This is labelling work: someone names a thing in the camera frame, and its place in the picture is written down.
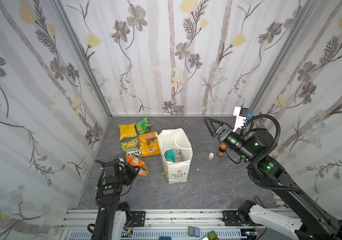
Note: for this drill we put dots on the brown bottle orange cap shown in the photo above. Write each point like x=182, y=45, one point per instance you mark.
x=221, y=150

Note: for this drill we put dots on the teal mint candy bag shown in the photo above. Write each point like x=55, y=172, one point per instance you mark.
x=173, y=156

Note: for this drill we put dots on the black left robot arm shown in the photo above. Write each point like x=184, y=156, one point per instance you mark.
x=115, y=174

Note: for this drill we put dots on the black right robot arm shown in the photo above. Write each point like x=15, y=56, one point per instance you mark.
x=314, y=222

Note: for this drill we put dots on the green yellow object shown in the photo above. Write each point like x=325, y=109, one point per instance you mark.
x=210, y=236

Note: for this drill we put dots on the green yellow snack pack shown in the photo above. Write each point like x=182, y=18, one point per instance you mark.
x=132, y=148

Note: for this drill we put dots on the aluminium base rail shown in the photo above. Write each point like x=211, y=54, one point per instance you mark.
x=153, y=224

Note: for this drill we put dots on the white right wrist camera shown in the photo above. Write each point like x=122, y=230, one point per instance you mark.
x=242, y=115

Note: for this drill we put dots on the white paper shopping bag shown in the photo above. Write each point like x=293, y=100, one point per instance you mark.
x=175, y=139

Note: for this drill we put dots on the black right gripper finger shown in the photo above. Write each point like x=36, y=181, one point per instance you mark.
x=212, y=130
x=213, y=122

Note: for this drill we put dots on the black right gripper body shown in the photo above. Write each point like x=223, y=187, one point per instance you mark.
x=223, y=132

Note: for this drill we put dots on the orange snack pack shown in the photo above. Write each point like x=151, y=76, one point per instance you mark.
x=149, y=144

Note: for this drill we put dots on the green snack bag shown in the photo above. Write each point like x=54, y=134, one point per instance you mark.
x=143, y=126

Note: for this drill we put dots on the orange Fox's candy bag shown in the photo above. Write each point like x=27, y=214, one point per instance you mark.
x=137, y=162

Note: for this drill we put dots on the yellow chip bag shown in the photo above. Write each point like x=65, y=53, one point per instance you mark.
x=127, y=131

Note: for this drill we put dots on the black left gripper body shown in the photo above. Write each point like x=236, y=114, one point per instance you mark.
x=130, y=174

